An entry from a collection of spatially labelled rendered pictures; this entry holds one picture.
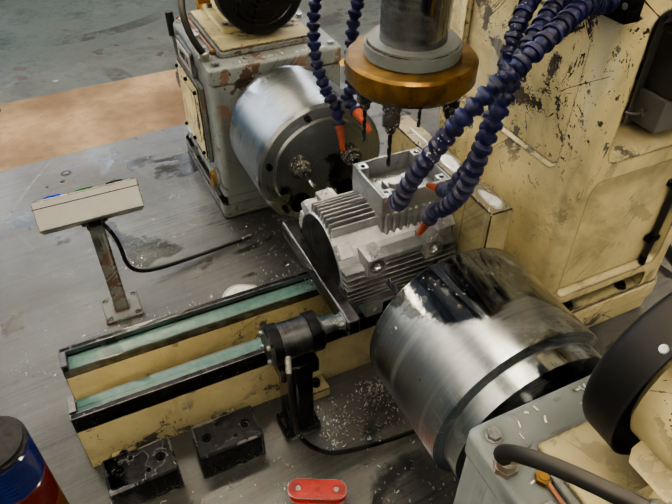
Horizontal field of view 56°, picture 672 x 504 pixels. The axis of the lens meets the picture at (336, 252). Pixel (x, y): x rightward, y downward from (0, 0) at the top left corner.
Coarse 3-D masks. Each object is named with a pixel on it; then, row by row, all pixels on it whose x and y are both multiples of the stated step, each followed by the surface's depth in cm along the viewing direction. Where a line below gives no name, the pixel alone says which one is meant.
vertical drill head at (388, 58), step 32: (384, 0) 78; (416, 0) 75; (448, 0) 77; (384, 32) 80; (416, 32) 78; (448, 32) 84; (352, 64) 82; (384, 64) 80; (416, 64) 78; (448, 64) 80; (384, 96) 80; (416, 96) 79; (448, 96) 80
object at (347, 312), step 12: (288, 228) 104; (300, 228) 105; (288, 240) 105; (300, 240) 102; (300, 252) 101; (312, 252) 100; (312, 264) 98; (312, 276) 98; (324, 276) 96; (324, 288) 94; (336, 288) 94; (336, 300) 92; (336, 312) 92; (348, 312) 90; (348, 324) 89
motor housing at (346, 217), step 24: (312, 216) 103; (336, 216) 95; (360, 216) 95; (312, 240) 108; (336, 240) 94; (360, 240) 95; (384, 240) 96; (408, 240) 97; (336, 264) 109; (360, 264) 94; (408, 264) 97; (360, 288) 95; (384, 288) 97
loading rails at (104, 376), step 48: (288, 288) 110; (144, 336) 101; (192, 336) 103; (240, 336) 108; (336, 336) 103; (96, 384) 100; (144, 384) 94; (192, 384) 95; (240, 384) 100; (96, 432) 92; (144, 432) 97
